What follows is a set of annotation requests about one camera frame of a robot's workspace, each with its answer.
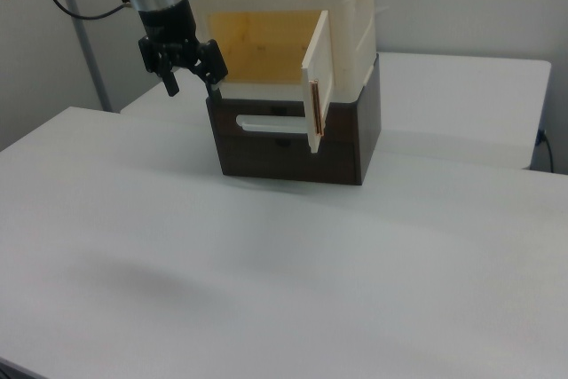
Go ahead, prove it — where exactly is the black gripper body silver flange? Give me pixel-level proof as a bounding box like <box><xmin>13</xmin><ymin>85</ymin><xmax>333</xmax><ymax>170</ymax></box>
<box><xmin>125</xmin><ymin>0</ymin><xmax>200</xmax><ymax>50</ymax></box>

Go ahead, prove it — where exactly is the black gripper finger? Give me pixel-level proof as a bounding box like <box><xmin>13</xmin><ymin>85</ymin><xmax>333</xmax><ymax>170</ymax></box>
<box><xmin>138</xmin><ymin>36</ymin><xmax>181</xmax><ymax>98</ymax></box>
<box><xmin>183</xmin><ymin>38</ymin><xmax>230</xmax><ymax>101</ymax></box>

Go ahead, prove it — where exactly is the cream cabinet door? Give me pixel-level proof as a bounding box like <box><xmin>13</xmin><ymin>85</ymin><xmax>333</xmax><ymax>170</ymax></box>
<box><xmin>301</xmin><ymin>10</ymin><xmax>335</xmax><ymax>154</ymax></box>

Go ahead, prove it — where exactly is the cream plastic cabinet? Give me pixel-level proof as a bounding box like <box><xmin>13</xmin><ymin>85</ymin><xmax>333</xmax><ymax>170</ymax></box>
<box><xmin>181</xmin><ymin>0</ymin><xmax>378</xmax><ymax>103</ymax></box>

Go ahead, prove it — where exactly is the light grey metal pole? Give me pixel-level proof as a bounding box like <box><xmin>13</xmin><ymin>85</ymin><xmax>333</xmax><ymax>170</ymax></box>
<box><xmin>67</xmin><ymin>0</ymin><xmax>113</xmax><ymax>113</ymax></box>

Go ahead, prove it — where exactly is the dark brown wooden drawer box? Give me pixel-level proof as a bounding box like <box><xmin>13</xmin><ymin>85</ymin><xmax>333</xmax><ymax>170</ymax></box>
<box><xmin>205</xmin><ymin>52</ymin><xmax>383</xmax><ymax>186</ymax></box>

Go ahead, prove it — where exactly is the white drawer handle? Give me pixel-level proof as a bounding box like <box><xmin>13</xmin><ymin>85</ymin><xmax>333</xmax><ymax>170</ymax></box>
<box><xmin>236</xmin><ymin>113</ymin><xmax>310</xmax><ymax>134</ymax></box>

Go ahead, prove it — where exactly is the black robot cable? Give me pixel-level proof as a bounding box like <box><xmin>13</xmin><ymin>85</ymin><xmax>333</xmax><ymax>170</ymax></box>
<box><xmin>47</xmin><ymin>0</ymin><xmax>134</xmax><ymax>20</ymax></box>

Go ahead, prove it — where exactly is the copper door handle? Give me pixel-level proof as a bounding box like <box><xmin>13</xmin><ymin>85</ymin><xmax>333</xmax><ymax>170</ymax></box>
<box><xmin>310</xmin><ymin>78</ymin><xmax>324</xmax><ymax>137</ymax></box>

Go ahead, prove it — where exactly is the black power cable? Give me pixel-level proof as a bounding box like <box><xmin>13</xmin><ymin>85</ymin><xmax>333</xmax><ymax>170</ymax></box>
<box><xmin>537</xmin><ymin>128</ymin><xmax>556</xmax><ymax>172</ymax></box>

